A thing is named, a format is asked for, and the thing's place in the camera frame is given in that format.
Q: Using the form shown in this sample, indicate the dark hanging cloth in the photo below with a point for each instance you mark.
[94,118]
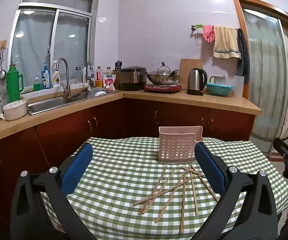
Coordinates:
[243,55]

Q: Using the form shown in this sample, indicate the white plastic bottle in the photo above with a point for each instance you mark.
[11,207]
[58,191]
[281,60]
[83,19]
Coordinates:
[84,75]

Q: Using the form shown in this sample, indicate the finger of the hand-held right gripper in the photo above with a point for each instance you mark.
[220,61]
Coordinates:
[282,146]

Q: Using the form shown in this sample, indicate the metal ladle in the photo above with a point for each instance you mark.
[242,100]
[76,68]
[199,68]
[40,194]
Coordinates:
[2,73]

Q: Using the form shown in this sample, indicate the wood framed glass door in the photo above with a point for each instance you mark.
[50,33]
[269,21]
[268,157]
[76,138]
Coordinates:
[263,67]

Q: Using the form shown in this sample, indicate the bunch of wooden chopsticks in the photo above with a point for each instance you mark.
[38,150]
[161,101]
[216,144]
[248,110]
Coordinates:
[182,205]

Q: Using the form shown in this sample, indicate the stainless steel sink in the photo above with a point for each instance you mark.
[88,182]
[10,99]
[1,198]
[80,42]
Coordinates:
[49,103]

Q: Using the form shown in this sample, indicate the clear capped bottle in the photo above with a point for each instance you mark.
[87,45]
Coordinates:
[108,71]

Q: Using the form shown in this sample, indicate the pink rubber gloves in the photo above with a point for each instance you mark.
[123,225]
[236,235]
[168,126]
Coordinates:
[208,33]

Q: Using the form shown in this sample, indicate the glass jar black lid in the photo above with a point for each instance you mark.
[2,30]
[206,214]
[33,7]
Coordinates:
[78,76]

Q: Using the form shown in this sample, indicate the white spray bottle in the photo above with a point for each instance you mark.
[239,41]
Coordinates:
[56,78]

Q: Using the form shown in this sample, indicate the pink perforated utensil holder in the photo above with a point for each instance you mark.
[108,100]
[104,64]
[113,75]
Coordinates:
[176,147]

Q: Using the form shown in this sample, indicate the oil bottle red label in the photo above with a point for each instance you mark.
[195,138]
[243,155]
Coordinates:
[99,77]

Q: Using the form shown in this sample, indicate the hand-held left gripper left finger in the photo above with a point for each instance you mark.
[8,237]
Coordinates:
[76,170]

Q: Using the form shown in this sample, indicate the steel wok lid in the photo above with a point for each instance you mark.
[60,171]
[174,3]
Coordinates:
[163,71]

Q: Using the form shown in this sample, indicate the green thermos flask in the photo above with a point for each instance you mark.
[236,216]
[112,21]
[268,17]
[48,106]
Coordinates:
[13,87]

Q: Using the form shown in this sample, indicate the wooden cutting board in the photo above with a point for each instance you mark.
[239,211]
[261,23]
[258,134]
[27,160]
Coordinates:
[186,70]

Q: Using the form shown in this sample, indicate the small chrome tap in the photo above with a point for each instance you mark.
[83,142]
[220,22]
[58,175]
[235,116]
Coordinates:
[90,67]

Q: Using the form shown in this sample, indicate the red induction cooker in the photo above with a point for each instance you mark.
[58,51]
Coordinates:
[162,88]

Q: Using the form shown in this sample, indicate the teal plastic colander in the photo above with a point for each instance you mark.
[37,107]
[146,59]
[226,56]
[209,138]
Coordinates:
[219,90]

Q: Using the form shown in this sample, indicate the wooden wall hook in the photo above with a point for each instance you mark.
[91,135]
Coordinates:
[3,43]

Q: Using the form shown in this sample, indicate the pink white packet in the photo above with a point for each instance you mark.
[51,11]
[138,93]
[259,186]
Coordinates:
[109,82]

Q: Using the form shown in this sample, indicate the steel wok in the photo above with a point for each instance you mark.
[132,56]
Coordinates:
[159,80]

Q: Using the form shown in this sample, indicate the aluminium sliding window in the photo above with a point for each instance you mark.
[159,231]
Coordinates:
[34,42]

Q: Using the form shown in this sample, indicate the beige striped towel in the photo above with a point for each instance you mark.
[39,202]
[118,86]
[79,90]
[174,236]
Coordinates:
[226,42]

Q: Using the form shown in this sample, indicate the black steel rice cooker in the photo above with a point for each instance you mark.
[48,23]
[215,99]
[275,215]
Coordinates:
[132,80]

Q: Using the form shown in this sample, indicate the red-brown kitchen counter cabinets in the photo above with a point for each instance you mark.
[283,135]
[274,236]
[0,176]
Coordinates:
[59,130]

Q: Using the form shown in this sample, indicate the metal towel rail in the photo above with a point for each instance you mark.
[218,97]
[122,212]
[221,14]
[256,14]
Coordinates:
[193,26]

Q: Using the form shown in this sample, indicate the blue pump soap bottle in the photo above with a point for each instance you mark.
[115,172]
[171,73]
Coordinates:
[46,80]

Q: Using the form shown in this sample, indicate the wooden knife block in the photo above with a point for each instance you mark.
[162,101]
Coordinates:
[116,80]

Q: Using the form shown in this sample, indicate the green checked tablecloth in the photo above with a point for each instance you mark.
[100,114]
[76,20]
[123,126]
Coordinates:
[124,175]

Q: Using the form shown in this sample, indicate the tall chrome faucet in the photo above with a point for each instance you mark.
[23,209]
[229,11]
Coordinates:
[67,85]

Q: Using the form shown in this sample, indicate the white dishes in sink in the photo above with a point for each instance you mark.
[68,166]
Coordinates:
[96,93]

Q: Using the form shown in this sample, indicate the small green soap dispenser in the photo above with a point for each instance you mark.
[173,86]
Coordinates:
[37,87]

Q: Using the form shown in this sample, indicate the white translucent container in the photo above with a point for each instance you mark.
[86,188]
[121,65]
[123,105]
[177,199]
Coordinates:
[238,87]

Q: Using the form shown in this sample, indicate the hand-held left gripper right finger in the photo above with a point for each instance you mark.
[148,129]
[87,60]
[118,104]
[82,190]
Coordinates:
[209,167]

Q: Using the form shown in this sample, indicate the steel electric kettle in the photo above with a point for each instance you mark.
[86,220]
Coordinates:
[195,82]

